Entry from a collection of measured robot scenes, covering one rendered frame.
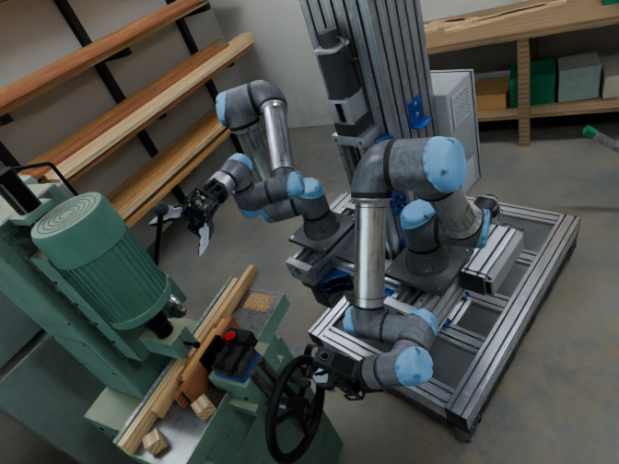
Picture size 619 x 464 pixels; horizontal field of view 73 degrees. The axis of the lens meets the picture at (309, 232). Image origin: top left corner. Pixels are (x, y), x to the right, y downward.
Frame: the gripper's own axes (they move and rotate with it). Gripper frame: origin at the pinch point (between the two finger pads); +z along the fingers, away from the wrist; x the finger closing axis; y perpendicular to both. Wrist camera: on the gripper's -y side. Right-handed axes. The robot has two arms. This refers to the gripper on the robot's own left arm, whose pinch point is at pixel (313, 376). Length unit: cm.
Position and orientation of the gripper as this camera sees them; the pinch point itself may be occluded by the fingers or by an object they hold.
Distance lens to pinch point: 118.3
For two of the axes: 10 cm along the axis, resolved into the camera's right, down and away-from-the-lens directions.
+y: 7.0, 6.7, 2.5
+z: -5.9, 3.5, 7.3
